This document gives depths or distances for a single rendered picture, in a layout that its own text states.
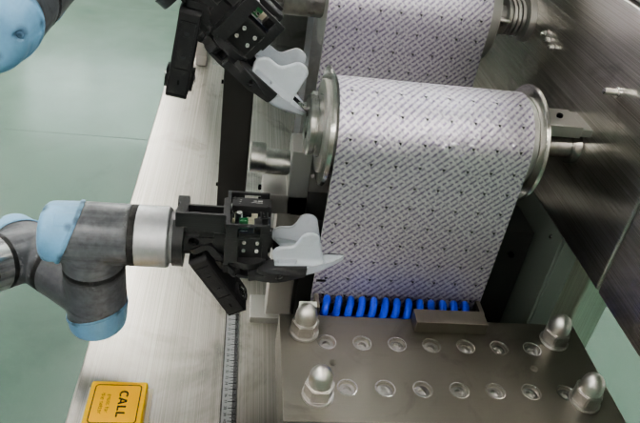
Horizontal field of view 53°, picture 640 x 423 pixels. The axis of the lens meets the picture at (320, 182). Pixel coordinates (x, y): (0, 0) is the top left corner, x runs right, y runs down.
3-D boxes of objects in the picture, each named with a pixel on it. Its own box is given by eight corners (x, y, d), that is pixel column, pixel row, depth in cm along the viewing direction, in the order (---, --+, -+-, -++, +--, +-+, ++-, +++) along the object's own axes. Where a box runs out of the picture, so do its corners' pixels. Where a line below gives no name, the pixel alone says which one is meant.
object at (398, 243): (310, 296, 86) (330, 181, 76) (477, 304, 89) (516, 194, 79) (310, 299, 86) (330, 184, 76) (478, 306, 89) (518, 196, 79)
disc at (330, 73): (310, 150, 89) (325, 47, 81) (314, 150, 89) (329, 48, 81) (319, 209, 76) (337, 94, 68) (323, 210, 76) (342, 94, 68)
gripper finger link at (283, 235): (349, 224, 80) (274, 220, 78) (341, 260, 83) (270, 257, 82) (345, 210, 82) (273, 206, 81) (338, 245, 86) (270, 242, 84)
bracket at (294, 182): (247, 299, 101) (263, 130, 85) (287, 301, 102) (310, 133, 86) (246, 323, 97) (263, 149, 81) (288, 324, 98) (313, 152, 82)
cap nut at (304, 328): (289, 320, 81) (292, 293, 78) (317, 321, 81) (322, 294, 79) (290, 342, 78) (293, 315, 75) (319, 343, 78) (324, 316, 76)
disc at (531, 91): (486, 163, 92) (515, 66, 84) (490, 163, 92) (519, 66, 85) (522, 222, 80) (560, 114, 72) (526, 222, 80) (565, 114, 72)
